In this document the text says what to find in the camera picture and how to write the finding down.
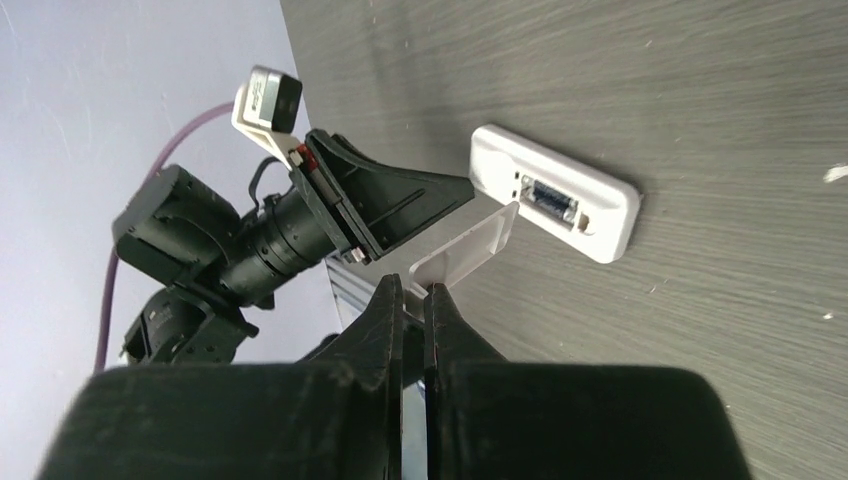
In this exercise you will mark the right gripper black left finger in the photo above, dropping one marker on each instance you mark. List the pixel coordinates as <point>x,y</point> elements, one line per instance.
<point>336,415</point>

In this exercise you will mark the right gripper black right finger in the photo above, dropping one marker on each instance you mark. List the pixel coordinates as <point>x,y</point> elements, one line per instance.
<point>492,418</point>

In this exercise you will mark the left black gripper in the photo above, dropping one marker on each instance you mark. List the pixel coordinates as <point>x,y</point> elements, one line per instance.
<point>365,208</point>

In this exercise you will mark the small white battery cover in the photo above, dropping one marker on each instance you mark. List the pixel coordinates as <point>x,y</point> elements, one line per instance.
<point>459,257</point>

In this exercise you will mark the white air conditioner remote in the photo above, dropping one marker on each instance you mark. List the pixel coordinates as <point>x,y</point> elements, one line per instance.
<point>586,208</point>

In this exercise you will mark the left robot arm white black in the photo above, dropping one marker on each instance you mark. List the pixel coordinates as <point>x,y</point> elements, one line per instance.
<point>213,263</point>

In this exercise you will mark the black battery left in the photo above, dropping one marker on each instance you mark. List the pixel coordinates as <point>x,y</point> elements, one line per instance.
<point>550,201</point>

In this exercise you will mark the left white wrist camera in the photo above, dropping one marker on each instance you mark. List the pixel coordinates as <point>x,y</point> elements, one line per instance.
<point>265,111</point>

